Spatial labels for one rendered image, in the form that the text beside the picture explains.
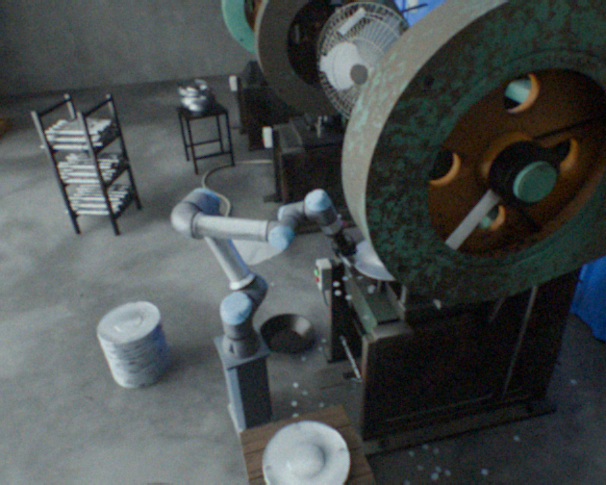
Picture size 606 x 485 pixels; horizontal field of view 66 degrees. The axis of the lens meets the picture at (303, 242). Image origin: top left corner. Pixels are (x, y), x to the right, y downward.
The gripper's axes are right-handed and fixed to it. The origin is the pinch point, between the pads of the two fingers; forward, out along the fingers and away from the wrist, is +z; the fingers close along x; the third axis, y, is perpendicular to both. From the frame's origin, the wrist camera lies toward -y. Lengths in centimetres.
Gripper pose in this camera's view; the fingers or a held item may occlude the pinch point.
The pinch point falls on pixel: (352, 261)
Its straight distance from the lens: 178.8
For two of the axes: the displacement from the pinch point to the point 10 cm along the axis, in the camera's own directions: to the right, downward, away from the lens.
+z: 4.4, 6.8, 5.9
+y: 2.6, 5.3, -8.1
